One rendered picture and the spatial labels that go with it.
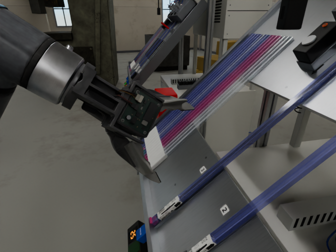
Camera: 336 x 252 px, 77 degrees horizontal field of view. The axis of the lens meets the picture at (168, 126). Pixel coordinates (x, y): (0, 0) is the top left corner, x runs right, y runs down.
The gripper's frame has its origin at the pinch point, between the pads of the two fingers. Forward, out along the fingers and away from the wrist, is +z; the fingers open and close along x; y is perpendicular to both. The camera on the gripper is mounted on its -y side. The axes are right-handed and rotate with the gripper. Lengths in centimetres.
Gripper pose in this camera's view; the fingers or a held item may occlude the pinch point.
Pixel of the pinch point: (176, 144)
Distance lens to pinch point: 39.9
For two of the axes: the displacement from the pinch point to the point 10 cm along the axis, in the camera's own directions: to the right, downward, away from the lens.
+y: 4.5, 0.0, -8.9
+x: 4.2, -8.8, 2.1
